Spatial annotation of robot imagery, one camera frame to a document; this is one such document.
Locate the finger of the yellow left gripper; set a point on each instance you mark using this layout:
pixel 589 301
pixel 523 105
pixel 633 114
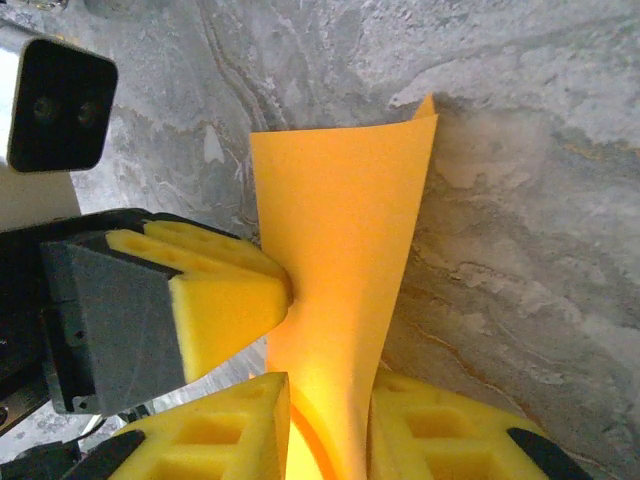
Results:
pixel 220 320
pixel 210 240

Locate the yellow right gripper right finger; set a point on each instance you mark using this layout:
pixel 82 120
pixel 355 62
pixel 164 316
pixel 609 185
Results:
pixel 450 440

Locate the orange cloth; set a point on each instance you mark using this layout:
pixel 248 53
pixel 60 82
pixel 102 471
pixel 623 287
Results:
pixel 340 225

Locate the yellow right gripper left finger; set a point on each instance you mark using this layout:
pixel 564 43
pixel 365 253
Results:
pixel 225 440

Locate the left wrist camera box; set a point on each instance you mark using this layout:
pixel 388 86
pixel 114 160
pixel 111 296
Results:
pixel 60 105

